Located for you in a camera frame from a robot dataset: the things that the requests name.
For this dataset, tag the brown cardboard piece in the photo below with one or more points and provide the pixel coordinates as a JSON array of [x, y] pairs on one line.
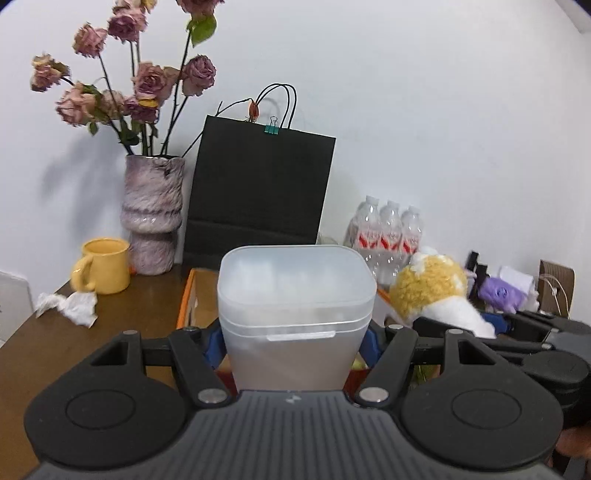
[[561, 286]]

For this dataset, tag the clear water bottle red label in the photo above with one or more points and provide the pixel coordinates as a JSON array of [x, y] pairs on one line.
[[390, 230], [411, 235], [367, 226]]

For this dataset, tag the person's right hand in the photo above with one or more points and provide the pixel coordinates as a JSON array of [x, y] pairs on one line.
[[575, 443]]

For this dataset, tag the bunch of dried roses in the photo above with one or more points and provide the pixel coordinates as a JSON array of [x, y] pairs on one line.
[[150, 81]]

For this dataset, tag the white plastic object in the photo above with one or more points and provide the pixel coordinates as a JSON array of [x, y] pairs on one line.
[[11, 304]]

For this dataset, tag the yellow and white plush toy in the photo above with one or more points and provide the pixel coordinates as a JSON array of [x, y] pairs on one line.
[[431, 281]]

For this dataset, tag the mottled purple ceramic vase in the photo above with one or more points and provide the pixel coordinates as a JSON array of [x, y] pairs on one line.
[[152, 207]]

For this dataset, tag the translucent plastic container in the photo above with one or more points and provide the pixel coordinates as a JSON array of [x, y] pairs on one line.
[[295, 295]]

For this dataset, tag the orange-edged cardboard box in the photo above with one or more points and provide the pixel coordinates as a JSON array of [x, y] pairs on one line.
[[188, 300]]

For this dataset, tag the green binder clip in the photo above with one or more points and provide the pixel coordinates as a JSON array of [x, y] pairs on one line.
[[272, 129]]

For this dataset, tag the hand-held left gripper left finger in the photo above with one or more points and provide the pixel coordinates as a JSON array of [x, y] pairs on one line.
[[213, 345]]

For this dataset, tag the crumpled white tissue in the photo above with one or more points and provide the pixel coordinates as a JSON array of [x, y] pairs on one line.
[[74, 307]]

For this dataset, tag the yellow mug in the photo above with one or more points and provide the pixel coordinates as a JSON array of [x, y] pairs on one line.
[[108, 270]]

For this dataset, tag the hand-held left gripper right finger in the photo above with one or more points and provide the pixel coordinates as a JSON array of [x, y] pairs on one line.
[[369, 345]]

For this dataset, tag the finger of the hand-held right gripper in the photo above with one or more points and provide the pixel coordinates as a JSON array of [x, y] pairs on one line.
[[521, 330]]

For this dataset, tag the black paper bag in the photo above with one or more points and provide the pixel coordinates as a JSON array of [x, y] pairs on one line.
[[258, 184]]

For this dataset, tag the purple tissue packet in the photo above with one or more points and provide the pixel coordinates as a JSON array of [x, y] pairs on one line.
[[501, 290]]

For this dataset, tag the small black device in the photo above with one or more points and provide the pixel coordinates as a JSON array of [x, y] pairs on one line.
[[475, 270]]

